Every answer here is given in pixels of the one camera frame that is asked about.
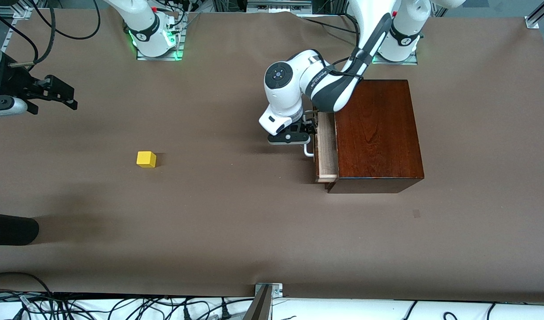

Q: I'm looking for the light wood drawer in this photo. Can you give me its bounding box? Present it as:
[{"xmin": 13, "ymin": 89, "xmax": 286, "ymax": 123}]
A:
[{"xmin": 304, "ymin": 111, "xmax": 339, "ymax": 184}]

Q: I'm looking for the black base power cable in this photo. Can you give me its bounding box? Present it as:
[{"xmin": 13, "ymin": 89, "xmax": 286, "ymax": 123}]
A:
[{"xmin": 298, "ymin": 16, "xmax": 359, "ymax": 35}]

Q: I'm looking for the grey control box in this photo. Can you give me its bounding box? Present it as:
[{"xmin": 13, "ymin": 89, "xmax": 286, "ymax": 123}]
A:
[{"xmin": 246, "ymin": 0, "xmax": 313, "ymax": 13}]

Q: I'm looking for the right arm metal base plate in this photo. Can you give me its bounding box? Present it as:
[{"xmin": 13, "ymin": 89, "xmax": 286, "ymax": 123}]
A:
[{"xmin": 136, "ymin": 31, "xmax": 186, "ymax": 61}]

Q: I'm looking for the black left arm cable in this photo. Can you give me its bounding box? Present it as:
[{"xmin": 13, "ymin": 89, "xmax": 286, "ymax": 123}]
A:
[{"xmin": 325, "ymin": 16, "xmax": 366, "ymax": 80}]

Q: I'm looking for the aluminium corner profile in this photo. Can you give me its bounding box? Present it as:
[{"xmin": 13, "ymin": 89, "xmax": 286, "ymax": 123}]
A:
[{"xmin": 524, "ymin": 0, "xmax": 544, "ymax": 29}]

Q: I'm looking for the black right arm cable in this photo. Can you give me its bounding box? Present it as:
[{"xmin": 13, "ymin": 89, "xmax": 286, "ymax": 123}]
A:
[{"xmin": 0, "ymin": 0, "xmax": 101, "ymax": 67}]

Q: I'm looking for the black ribbed foam cylinder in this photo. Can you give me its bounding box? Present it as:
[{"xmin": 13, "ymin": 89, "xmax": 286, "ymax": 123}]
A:
[{"xmin": 0, "ymin": 212, "xmax": 40, "ymax": 246}]

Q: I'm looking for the silver metal bracket plate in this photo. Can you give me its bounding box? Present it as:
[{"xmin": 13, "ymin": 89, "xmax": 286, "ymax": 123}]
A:
[{"xmin": 254, "ymin": 283, "xmax": 283, "ymax": 297}]

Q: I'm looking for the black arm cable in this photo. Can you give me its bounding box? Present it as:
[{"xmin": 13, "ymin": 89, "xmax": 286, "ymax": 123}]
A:
[
  {"xmin": 325, "ymin": 16, "xmax": 366, "ymax": 80},
  {"xmin": 0, "ymin": 0, "xmax": 101, "ymax": 67}
]

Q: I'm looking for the dark grey metal beam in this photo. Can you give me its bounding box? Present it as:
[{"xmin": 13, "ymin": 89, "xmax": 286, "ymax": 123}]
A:
[{"xmin": 243, "ymin": 285, "xmax": 273, "ymax": 320}]

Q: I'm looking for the slotted aluminium table rail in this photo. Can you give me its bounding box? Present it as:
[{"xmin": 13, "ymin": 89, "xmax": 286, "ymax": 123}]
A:
[{"xmin": 0, "ymin": 7, "xmax": 32, "ymax": 54}]

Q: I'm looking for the dark red wooden cabinet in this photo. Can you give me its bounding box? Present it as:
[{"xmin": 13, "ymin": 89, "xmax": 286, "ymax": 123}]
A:
[{"xmin": 327, "ymin": 79, "xmax": 424, "ymax": 194}]

